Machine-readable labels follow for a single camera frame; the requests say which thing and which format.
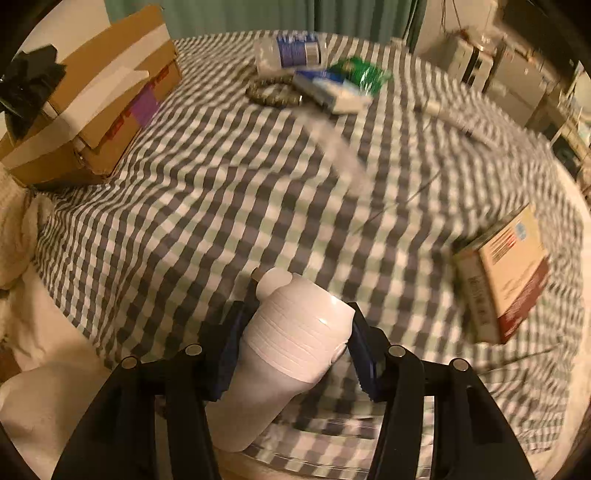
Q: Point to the blue and white box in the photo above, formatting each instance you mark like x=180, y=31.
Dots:
x=332, y=90

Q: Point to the green curtain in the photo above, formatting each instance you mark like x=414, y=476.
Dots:
x=254, y=14

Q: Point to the green packet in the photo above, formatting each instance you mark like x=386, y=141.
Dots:
x=367, y=74

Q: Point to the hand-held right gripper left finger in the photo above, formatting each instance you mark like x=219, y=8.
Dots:
x=231, y=350

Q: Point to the white plastic bottle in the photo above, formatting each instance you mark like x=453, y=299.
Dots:
x=286, y=337

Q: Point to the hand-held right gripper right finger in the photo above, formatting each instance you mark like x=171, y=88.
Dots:
x=364, y=360

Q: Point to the clear plastic wrapper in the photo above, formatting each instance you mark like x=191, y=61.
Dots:
x=341, y=152

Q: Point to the white ointment tube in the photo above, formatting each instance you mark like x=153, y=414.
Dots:
x=452, y=117

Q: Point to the cardboard box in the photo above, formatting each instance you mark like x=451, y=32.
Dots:
x=92, y=92

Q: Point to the red and beige medicine box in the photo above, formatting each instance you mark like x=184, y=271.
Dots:
x=508, y=286

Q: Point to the grey fridge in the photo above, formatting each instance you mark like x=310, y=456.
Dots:
x=517, y=78

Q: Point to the clear jar with blue label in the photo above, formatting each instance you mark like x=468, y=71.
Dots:
x=288, y=50

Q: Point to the black television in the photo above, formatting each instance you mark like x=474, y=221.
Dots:
x=535, y=18

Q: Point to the white bedding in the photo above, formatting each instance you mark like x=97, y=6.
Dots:
x=46, y=406

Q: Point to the white suitcase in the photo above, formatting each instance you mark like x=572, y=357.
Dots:
x=461, y=57

